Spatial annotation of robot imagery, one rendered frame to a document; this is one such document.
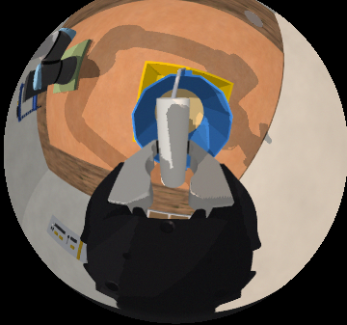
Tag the blue bucket with grey wire handle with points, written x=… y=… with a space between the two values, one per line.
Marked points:
x=208 y=126

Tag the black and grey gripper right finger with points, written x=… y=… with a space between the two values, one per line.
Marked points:
x=214 y=188

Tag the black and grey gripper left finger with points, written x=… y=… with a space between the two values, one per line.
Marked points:
x=127 y=186

